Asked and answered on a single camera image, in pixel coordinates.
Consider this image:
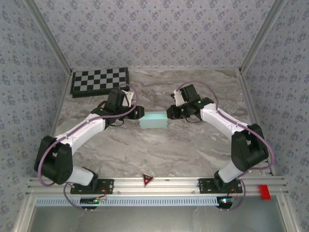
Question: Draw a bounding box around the light blue paper box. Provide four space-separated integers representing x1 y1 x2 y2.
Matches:
139 111 169 130

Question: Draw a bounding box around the black and grey checkerboard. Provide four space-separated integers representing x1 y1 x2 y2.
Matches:
70 67 130 99

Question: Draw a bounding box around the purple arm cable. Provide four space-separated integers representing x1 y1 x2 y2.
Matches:
175 81 276 212
37 83 140 213

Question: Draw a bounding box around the red triangle sign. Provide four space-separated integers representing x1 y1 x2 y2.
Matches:
141 173 155 187

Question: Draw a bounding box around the aluminium frame post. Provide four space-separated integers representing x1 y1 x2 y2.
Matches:
23 0 73 73
240 0 289 73

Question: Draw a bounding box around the grey metal panel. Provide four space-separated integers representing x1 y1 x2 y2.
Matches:
33 205 287 232

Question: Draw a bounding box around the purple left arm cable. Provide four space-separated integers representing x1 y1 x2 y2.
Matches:
37 83 140 213

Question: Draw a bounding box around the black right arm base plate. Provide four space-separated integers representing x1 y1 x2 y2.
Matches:
198 178 243 194

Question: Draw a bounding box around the slotted light blue cable duct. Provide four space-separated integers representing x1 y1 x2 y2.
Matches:
35 196 218 206

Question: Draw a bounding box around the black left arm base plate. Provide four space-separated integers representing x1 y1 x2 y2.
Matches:
70 178 114 195

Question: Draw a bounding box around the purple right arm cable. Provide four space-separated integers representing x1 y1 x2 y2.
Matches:
175 81 276 212

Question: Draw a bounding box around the large red block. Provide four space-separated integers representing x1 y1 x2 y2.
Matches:
257 185 272 201

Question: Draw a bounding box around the long aluminium cross rail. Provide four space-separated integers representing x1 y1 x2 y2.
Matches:
26 177 289 196

